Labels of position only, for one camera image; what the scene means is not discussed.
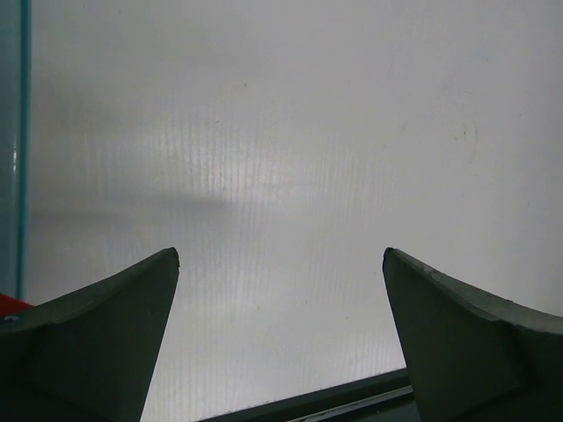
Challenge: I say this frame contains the dark left gripper right finger tip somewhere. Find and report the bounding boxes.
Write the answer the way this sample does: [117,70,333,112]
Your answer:
[383,248,562,421]

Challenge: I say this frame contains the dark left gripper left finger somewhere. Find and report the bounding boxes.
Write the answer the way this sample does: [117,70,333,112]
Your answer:
[1,248,179,421]

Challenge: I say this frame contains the blue plastic basket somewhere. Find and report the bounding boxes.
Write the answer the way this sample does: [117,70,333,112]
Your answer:
[0,0,31,299]

